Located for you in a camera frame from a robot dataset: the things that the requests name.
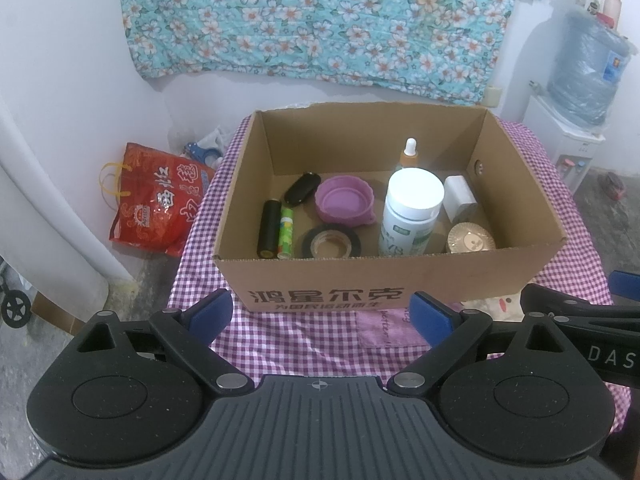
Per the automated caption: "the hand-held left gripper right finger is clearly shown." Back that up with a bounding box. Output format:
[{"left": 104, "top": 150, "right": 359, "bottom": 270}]
[{"left": 387, "top": 291, "right": 581, "bottom": 396}]

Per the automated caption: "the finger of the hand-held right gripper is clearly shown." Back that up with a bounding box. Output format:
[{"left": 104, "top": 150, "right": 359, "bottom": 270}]
[
  {"left": 609, "top": 270, "right": 640, "bottom": 307},
  {"left": 520, "top": 284, "right": 640, "bottom": 333}
]

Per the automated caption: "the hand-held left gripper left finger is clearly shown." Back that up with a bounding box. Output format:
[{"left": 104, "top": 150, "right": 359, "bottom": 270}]
[{"left": 64, "top": 287, "right": 253, "bottom": 393}]

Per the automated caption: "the black jar with gold lid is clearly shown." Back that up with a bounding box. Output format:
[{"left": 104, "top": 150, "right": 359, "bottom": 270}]
[{"left": 445, "top": 221, "right": 497, "bottom": 254}]

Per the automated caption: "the brown cardboard box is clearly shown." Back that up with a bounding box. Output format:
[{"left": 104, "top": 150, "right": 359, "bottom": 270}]
[{"left": 212, "top": 101, "right": 568, "bottom": 313}]

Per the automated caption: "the black cylinder tube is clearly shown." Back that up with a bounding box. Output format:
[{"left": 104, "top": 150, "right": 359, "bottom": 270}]
[{"left": 257, "top": 200, "right": 282, "bottom": 257}]

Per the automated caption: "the white bottle with green label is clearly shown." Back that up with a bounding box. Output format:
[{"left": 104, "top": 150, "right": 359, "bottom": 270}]
[{"left": 378, "top": 168, "right": 446, "bottom": 257}]

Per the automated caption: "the green lip balm tube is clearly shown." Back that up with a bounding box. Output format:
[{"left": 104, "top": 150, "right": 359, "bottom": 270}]
[{"left": 277, "top": 205, "right": 296, "bottom": 259}]

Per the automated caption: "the white charger plug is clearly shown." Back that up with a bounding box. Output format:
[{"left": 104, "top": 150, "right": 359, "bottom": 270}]
[{"left": 443, "top": 175, "right": 478, "bottom": 223}]

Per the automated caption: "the black tape roll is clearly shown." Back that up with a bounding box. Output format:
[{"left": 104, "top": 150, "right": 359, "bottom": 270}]
[{"left": 302, "top": 226, "right": 362, "bottom": 259}]

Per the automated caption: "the pink collapsible bowl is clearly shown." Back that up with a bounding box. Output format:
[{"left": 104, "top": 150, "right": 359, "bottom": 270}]
[{"left": 314, "top": 175, "right": 376, "bottom": 227}]

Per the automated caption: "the black oval case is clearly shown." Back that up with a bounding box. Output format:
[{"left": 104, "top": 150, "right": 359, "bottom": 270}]
[{"left": 284, "top": 172, "right": 322, "bottom": 207}]

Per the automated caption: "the green glass dropper bottle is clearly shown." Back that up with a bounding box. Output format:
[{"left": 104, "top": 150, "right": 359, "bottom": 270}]
[{"left": 399, "top": 137, "right": 421, "bottom": 171}]

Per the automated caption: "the purple checkered tablecloth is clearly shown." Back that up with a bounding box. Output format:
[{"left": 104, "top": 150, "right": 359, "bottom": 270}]
[{"left": 167, "top": 120, "right": 631, "bottom": 433}]

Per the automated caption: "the red printed shopping bag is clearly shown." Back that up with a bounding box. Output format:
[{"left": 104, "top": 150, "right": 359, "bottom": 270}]
[{"left": 100, "top": 142, "right": 217, "bottom": 259}]

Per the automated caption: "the blue and white object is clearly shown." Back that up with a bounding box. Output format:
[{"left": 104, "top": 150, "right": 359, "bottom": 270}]
[{"left": 182, "top": 130, "right": 226, "bottom": 166}]

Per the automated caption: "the white water dispenser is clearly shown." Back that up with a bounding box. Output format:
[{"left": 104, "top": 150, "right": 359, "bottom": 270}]
[{"left": 520, "top": 95, "right": 608, "bottom": 196}]

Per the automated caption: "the blue water jug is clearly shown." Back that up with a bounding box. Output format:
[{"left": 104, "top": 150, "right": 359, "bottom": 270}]
[{"left": 546, "top": 10, "right": 632, "bottom": 127}]

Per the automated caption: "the teal floral curtain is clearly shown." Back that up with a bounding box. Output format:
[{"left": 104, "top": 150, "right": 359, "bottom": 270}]
[{"left": 116, "top": 0, "right": 546, "bottom": 107}]

